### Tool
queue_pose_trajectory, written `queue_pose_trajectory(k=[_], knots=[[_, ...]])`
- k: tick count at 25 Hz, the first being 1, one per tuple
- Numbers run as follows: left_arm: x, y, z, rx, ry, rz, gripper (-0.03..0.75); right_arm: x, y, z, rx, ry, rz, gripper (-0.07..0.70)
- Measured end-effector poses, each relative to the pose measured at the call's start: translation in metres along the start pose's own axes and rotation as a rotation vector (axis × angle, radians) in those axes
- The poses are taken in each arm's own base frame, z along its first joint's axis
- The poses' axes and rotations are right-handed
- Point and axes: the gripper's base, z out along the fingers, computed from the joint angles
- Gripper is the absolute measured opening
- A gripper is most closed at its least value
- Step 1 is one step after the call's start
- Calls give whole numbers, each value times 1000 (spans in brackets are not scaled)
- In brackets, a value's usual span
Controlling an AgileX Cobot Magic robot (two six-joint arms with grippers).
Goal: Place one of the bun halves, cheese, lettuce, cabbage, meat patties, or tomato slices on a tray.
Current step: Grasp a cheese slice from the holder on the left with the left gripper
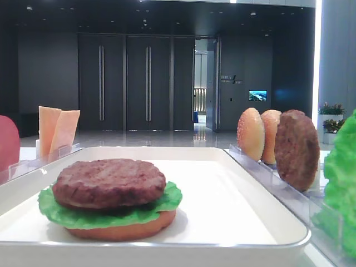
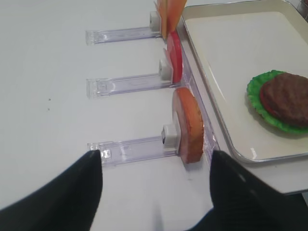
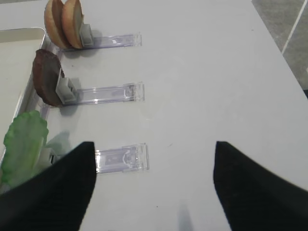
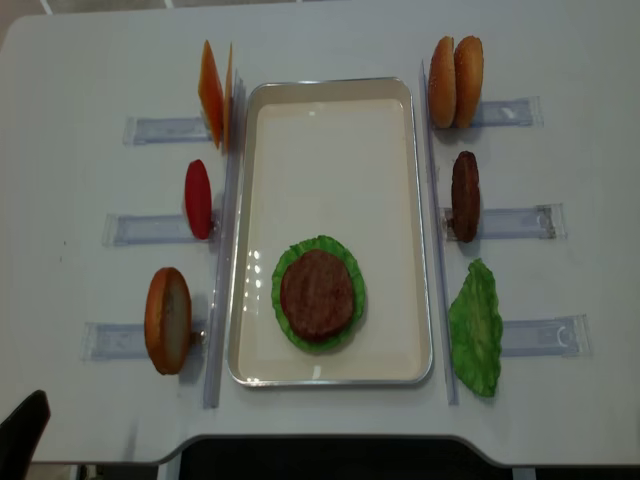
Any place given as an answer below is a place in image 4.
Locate meat patty on tray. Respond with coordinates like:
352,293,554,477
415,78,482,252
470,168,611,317
280,249,354,343

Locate clear holder for tomato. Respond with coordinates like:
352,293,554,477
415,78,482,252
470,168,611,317
102,214,218,247

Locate bun slice left rack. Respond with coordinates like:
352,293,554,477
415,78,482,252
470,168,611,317
144,267,192,375

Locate clear holder for buns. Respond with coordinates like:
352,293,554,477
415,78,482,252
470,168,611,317
470,96,544,128

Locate standing green lettuce leaf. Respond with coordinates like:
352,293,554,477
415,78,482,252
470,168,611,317
448,258,503,398

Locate white rectangular metal tray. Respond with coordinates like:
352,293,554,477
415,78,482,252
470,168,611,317
226,78,433,388

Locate red tomato slice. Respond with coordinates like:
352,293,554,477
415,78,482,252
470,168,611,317
184,159,213,240

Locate sesame bun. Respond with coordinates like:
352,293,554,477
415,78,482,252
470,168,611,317
427,36,456,128
454,36,484,128

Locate clear holder for lettuce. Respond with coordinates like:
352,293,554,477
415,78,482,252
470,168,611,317
501,315,591,357

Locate right clear acrylic rail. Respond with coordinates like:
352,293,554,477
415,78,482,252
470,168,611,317
420,60,459,406

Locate clear holder for patty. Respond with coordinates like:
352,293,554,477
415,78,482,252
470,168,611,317
442,203,569,242

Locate clear holder for bun slice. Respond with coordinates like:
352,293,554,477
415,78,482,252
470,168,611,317
81,319,209,362

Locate sesame bun top left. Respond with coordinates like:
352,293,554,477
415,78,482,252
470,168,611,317
427,36,456,128

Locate standing brown meat patty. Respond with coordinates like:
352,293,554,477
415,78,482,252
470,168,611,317
451,151,480,243

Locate orange cheese slice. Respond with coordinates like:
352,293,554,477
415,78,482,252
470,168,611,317
223,45,233,153
198,40,224,148

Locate sesame bun top right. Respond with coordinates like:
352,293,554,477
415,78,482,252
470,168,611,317
454,36,484,128

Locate green lettuce on tray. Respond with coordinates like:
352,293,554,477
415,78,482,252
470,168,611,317
271,235,366,354

